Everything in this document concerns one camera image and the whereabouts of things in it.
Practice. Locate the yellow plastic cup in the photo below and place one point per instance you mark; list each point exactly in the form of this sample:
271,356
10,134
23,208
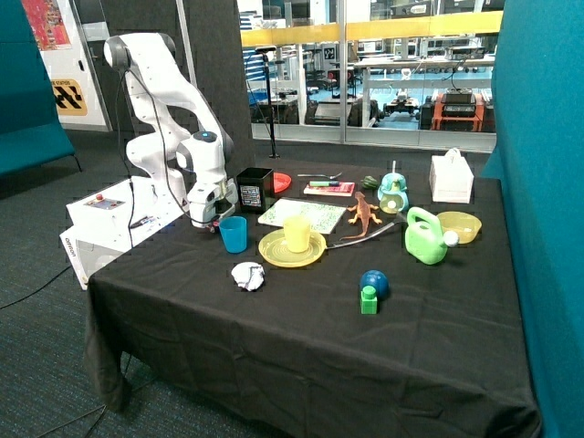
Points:
297,231

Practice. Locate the blue ball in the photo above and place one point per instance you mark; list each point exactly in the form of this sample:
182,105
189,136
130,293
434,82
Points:
377,280

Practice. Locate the green highlighter blue cap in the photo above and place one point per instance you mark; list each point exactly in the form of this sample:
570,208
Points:
314,184

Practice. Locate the blue plastic cup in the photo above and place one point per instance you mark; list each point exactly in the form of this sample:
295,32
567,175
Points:
233,231

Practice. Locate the red plastic plate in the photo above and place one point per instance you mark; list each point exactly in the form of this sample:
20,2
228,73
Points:
281,181

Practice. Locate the black square pen holder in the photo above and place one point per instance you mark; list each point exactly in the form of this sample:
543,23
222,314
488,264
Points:
256,189

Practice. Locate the white robot control box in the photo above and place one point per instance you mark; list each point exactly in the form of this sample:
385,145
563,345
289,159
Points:
100,222

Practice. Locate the orange toy lizard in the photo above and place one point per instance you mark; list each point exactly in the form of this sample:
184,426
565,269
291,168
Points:
363,211

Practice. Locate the silver metal fork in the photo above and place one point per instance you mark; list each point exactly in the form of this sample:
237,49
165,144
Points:
321,176

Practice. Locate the teal penguin toy bottle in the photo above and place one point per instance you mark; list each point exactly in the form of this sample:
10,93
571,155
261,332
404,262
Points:
392,192

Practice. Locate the black tablecloth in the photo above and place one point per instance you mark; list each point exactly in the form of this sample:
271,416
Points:
444,356

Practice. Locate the yellow plastic bowl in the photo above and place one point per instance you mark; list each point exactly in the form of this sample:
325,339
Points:
466,226

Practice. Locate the green toy pepper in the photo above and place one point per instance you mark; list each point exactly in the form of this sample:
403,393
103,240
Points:
370,183

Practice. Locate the black marker pen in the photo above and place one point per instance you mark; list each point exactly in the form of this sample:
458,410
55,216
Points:
144,221

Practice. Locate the green toy block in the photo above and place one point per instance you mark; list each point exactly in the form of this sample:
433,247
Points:
368,300

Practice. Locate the silver metal knife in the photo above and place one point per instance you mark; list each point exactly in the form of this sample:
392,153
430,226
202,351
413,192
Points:
347,241

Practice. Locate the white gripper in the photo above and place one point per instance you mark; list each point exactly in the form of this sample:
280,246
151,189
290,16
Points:
212,202

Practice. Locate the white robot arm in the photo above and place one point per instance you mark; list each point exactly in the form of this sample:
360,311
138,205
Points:
186,153

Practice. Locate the yellow plastic plate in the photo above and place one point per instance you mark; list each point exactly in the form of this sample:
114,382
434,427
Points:
274,249

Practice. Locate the crumpled white paper ball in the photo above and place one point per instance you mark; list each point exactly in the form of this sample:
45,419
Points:
249,276

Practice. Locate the teal sofa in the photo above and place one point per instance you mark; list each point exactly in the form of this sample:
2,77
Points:
31,133

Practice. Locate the red kids book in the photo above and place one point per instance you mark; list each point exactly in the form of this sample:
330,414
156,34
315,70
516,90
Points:
344,190

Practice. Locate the green toy watering can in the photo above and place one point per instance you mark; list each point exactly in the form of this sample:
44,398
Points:
425,238

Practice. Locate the white paper box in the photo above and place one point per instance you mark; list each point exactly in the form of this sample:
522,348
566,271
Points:
451,179

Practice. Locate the teal partition wall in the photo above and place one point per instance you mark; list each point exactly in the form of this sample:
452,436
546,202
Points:
538,157

